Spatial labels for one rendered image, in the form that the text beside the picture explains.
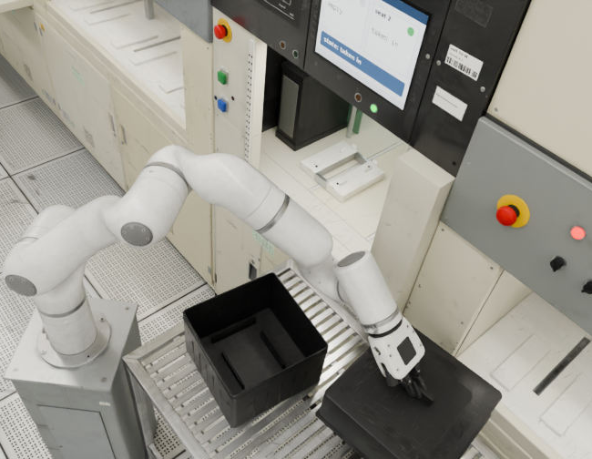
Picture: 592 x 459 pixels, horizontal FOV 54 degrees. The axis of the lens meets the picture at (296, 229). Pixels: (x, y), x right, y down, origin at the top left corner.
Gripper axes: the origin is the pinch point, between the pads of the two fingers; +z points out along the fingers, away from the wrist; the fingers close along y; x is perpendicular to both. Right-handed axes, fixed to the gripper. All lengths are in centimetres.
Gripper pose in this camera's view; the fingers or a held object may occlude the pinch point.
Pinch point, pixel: (414, 385)
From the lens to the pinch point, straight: 129.3
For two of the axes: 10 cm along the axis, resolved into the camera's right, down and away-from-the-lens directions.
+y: 6.7, -4.9, 5.5
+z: 4.5, 8.6, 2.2
